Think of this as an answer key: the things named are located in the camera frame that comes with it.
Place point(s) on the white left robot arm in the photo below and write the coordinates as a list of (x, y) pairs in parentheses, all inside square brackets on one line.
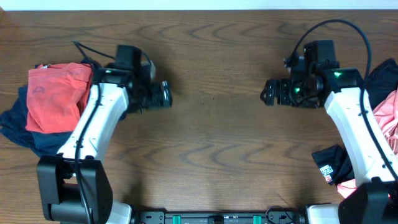
[(73, 185)]

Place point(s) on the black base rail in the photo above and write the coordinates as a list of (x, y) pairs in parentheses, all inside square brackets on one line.
[(271, 216)]

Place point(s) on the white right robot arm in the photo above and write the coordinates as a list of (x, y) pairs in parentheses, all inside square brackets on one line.
[(373, 202)]

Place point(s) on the navy blue folded garment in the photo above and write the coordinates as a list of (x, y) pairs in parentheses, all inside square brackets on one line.
[(18, 124)]

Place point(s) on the red soccer t-shirt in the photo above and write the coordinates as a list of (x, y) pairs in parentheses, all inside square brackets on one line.
[(56, 96)]

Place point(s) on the pink and black jersey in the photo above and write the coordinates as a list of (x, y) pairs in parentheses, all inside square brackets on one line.
[(367, 122)]

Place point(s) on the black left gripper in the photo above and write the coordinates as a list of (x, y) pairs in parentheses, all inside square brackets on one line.
[(155, 101)]

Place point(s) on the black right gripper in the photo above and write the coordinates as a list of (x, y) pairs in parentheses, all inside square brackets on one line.
[(284, 98)]

